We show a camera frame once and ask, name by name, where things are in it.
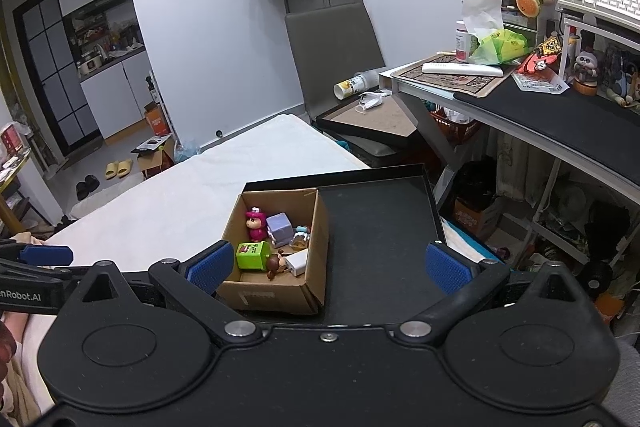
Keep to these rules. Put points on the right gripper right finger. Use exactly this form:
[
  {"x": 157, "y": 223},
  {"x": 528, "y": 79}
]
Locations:
[{"x": 449, "y": 270}]

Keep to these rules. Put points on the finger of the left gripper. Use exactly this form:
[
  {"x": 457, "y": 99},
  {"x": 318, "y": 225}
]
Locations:
[{"x": 46, "y": 255}]

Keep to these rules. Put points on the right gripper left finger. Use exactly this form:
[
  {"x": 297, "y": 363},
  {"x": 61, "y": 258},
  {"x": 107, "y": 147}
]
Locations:
[{"x": 211, "y": 267}]

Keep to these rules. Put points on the pink hooded figurine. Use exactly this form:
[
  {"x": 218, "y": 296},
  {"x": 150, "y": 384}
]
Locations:
[{"x": 255, "y": 222}]

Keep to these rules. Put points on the red dress girl figurine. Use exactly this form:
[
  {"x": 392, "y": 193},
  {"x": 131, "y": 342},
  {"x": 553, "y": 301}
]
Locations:
[{"x": 275, "y": 264}]

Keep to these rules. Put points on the brown cardboard box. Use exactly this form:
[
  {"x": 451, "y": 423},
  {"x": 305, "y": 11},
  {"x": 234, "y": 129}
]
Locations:
[{"x": 251, "y": 290}]

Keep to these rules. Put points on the purple cube box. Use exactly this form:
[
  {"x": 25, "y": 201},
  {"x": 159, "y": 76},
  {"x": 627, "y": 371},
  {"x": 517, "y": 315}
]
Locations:
[{"x": 279, "y": 229}]

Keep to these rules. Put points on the white charger plug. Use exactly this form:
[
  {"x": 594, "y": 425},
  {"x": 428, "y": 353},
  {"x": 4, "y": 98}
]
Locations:
[{"x": 296, "y": 263}]

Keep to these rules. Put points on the blue smurf figurine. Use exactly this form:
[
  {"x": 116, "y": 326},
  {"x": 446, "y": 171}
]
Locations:
[{"x": 300, "y": 239}]

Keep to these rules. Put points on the left hand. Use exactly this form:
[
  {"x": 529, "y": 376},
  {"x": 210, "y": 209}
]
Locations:
[{"x": 8, "y": 350}]

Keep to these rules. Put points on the green tin box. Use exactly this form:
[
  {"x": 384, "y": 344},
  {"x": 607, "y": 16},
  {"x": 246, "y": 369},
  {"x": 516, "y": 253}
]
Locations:
[{"x": 253, "y": 256}]

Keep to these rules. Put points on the black slippers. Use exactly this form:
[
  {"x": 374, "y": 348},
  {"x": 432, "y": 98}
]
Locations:
[{"x": 87, "y": 186}]

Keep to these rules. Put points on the floor cardboard box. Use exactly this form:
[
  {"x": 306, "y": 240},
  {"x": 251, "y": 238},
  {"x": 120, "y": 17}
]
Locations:
[{"x": 155, "y": 155}]

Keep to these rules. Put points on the yellow slippers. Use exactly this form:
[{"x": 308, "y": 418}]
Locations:
[{"x": 118, "y": 169}]

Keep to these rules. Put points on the orange plastic basket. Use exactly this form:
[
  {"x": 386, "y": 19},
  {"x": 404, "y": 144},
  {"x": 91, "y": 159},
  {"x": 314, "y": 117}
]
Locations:
[{"x": 454, "y": 132}]

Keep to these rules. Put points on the brown black side tray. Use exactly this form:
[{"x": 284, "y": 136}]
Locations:
[{"x": 370, "y": 124}]

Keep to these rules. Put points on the grey desk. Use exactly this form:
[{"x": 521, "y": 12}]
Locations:
[{"x": 591, "y": 134}]

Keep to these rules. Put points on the white face mask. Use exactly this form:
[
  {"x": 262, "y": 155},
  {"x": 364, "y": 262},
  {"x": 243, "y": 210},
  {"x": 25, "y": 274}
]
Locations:
[{"x": 369, "y": 100}]

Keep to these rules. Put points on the patterned desk mat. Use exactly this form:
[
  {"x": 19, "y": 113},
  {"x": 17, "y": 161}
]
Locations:
[{"x": 477, "y": 87}]

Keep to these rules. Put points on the white remote control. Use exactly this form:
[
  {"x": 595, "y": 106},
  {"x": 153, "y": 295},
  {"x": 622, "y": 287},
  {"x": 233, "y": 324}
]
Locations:
[{"x": 461, "y": 69}]

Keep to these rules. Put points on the white yellow paper cup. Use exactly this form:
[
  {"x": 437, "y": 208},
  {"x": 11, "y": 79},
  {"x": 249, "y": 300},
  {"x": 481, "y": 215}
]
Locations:
[{"x": 361, "y": 82}]

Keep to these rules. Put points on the green plastic bag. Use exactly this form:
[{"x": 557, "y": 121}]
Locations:
[{"x": 500, "y": 47}]

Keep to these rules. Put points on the grey chair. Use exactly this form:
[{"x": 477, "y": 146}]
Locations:
[{"x": 330, "y": 45}]

